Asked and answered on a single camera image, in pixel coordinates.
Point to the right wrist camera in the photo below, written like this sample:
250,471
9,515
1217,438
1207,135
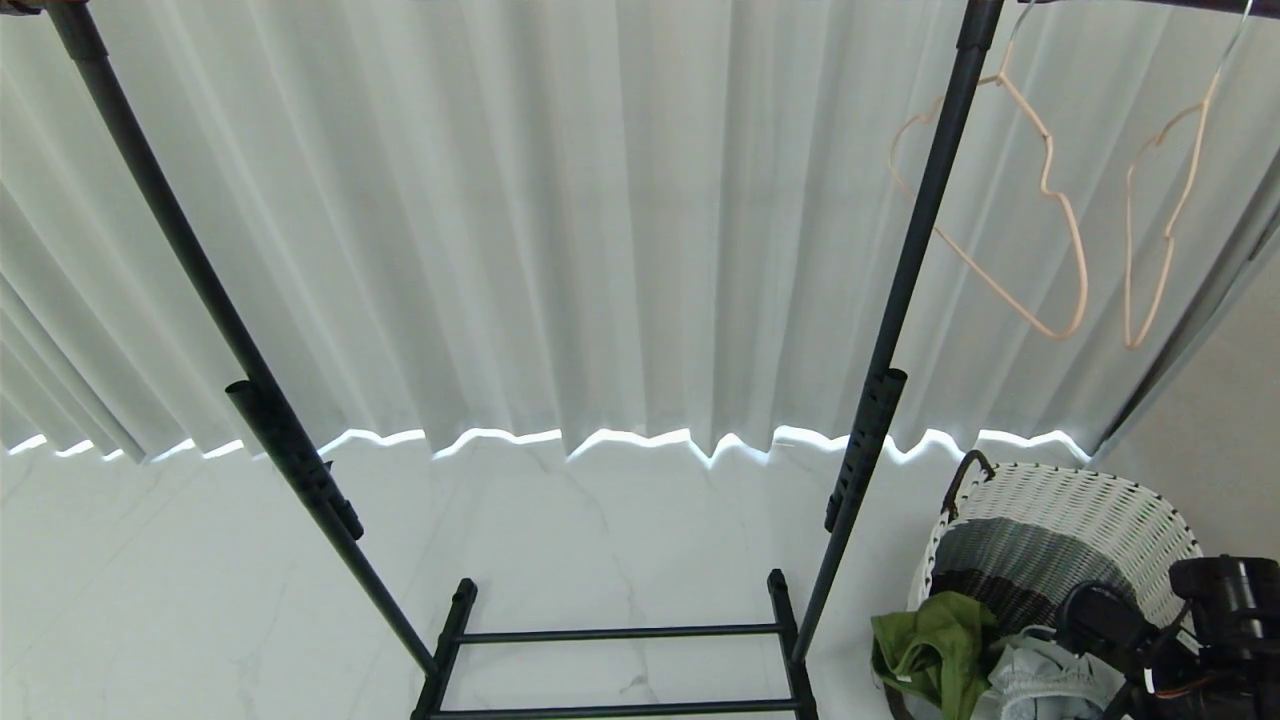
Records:
1100,620

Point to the white laundry basket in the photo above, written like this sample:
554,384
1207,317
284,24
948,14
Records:
1060,500

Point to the green garment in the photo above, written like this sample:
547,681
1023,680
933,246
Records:
940,640

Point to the pink clothes hanger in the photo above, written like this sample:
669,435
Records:
1127,260
1083,285

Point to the white curtain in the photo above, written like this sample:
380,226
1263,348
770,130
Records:
550,220

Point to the pale grey shorts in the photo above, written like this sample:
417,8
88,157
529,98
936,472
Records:
1050,685

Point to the black clothes rack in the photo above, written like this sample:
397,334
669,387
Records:
866,450

